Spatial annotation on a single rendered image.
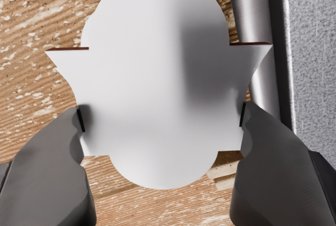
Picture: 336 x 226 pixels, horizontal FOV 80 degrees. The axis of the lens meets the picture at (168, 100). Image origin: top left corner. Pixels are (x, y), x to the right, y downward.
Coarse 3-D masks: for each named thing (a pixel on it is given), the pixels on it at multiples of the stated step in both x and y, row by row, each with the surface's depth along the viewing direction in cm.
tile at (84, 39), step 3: (93, 12) 15; (90, 15) 15; (90, 18) 15; (87, 21) 15; (90, 21) 15; (87, 24) 15; (84, 27) 15; (87, 27) 15; (84, 30) 15; (87, 30) 15; (84, 33) 15; (87, 33) 15; (81, 36) 15; (84, 36) 15; (87, 36) 16; (81, 39) 16; (84, 39) 16; (87, 39) 16; (81, 42) 16; (84, 42) 16; (87, 42) 16; (81, 45) 16; (84, 45) 16; (87, 45) 16
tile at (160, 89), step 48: (144, 0) 10; (192, 0) 10; (96, 48) 11; (144, 48) 11; (192, 48) 11; (240, 48) 11; (96, 96) 12; (144, 96) 12; (192, 96) 12; (240, 96) 12; (96, 144) 13; (144, 144) 14; (192, 144) 14; (240, 144) 14
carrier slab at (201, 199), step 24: (120, 192) 27; (144, 192) 27; (168, 192) 27; (192, 192) 27; (216, 192) 27; (96, 216) 29; (120, 216) 29; (144, 216) 29; (168, 216) 30; (192, 216) 30; (216, 216) 30
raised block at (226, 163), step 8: (224, 152) 23; (232, 152) 22; (240, 152) 22; (216, 160) 22; (224, 160) 22; (232, 160) 22; (216, 168) 22; (224, 168) 22; (232, 168) 22; (208, 176) 22; (216, 176) 22
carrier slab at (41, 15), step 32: (0, 0) 16; (32, 0) 16; (64, 0) 16; (96, 0) 16; (224, 0) 16; (0, 32) 17; (32, 32) 17; (64, 32) 17; (0, 64) 18; (32, 64) 18; (0, 96) 20; (32, 96) 20; (64, 96) 20; (0, 128) 21; (32, 128) 22; (0, 160) 24; (96, 160) 24; (96, 192) 27
